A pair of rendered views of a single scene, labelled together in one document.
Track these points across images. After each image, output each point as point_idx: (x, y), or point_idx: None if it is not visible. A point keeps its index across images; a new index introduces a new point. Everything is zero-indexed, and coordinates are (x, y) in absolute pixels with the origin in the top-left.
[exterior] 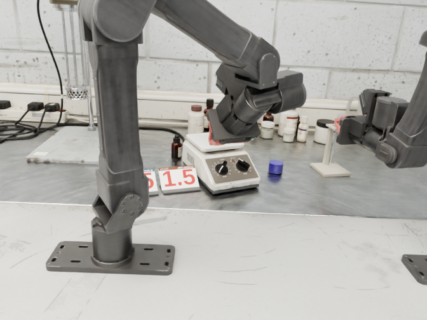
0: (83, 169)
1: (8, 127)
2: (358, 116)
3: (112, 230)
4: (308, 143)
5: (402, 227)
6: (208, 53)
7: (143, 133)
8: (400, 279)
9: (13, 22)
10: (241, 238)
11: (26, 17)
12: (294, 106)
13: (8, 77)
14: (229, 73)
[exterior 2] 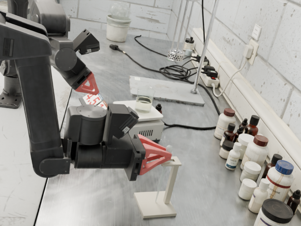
0: (120, 91)
1: (184, 72)
2: (135, 140)
3: (0, 71)
4: (245, 213)
5: (18, 213)
6: (294, 76)
7: (206, 113)
8: None
9: (236, 10)
10: (23, 129)
11: (240, 8)
12: (53, 64)
13: (222, 48)
14: (79, 36)
